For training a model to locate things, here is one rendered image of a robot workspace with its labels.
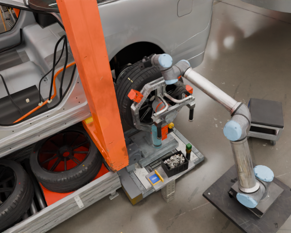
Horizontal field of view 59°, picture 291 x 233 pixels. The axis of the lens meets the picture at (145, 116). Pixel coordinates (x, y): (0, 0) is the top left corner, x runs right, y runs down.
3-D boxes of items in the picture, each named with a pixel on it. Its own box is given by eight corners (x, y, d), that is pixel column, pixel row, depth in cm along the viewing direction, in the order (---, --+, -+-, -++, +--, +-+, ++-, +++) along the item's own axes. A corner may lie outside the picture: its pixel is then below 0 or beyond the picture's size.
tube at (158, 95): (159, 96, 219) (159, 86, 211) (173, 108, 207) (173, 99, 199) (142, 105, 213) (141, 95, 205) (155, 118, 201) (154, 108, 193)
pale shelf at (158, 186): (183, 154, 243) (183, 152, 241) (195, 166, 232) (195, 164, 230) (145, 177, 228) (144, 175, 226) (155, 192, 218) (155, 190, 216)
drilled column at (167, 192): (169, 190, 264) (168, 167, 234) (175, 197, 258) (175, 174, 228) (160, 195, 261) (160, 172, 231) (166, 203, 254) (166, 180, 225)
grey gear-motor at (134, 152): (124, 143, 301) (121, 123, 276) (144, 168, 275) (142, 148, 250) (111, 150, 295) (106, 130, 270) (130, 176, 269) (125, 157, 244)
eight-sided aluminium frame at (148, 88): (180, 112, 261) (182, 67, 222) (184, 115, 256) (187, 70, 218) (134, 136, 242) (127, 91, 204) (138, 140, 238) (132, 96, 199)
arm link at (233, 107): (261, 111, 170) (183, 54, 190) (252, 122, 164) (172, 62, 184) (252, 121, 180) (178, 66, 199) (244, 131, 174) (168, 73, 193)
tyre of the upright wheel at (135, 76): (166, 45, 232) (103, 77, 214) (183, 56, 218) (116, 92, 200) (172, 97, 281) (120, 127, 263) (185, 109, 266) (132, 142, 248)
